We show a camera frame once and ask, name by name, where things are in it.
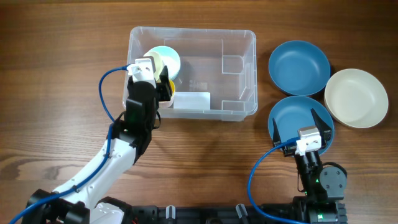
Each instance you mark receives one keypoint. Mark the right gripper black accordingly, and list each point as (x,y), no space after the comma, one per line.
(324,130)

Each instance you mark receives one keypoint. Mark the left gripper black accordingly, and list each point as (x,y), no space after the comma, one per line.
(165,85)

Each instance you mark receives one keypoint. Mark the dark blue plate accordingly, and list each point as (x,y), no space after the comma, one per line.
(293,113)
(299,68)

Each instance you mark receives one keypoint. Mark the cream pale yellow cup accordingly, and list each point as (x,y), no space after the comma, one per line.
(158,62)

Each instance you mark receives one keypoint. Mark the light blue bowl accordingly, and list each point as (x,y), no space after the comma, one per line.
(170,58)

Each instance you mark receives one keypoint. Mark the cream beige plate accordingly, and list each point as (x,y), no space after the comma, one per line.
(355,98)

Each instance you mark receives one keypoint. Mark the pink cup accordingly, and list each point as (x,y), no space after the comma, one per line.
(166,104)

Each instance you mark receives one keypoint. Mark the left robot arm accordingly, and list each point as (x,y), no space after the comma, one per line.
(80,200)

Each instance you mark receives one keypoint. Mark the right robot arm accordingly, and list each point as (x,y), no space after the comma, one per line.
(323,182)

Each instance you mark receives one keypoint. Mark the clear plastic storage container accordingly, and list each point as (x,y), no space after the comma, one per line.
(222,62)

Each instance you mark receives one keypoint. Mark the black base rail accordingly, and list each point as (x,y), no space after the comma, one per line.
(237,214)

